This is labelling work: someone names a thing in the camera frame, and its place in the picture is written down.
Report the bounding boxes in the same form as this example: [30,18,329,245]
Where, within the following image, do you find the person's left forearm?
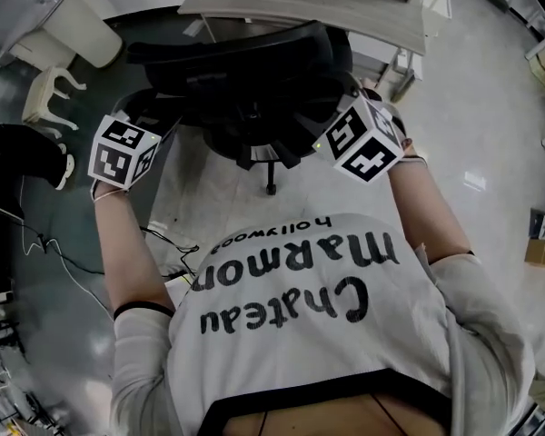
[92,188,177,322]

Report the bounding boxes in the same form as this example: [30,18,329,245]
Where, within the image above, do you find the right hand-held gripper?
[311,86,405,185]

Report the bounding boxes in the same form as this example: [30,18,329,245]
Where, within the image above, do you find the white cylindrical bin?
[39,0,124,70]

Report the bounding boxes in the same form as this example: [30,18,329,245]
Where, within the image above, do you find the cream plastic stool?
[21,66,89,132]

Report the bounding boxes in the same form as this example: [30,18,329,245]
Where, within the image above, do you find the black floor cable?
[21,222,106,276]

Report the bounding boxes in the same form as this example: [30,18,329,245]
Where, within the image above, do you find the person's chest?
[223,391,438,436]

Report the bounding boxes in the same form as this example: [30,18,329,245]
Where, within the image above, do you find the thin metal bracelet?
[92,188,124,203]

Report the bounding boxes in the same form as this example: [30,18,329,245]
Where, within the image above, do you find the white floor cable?
[19,235,118,322]

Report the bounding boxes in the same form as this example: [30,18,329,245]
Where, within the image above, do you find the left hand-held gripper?
[88,109,174,193]

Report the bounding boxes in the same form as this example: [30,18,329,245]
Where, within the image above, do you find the person's right forearm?
[382,156,477,273]

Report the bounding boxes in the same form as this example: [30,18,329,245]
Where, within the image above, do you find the white printed shirt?
[111,213,538,436]

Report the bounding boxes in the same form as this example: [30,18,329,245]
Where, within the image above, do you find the black office chair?
[113,19,362,197]

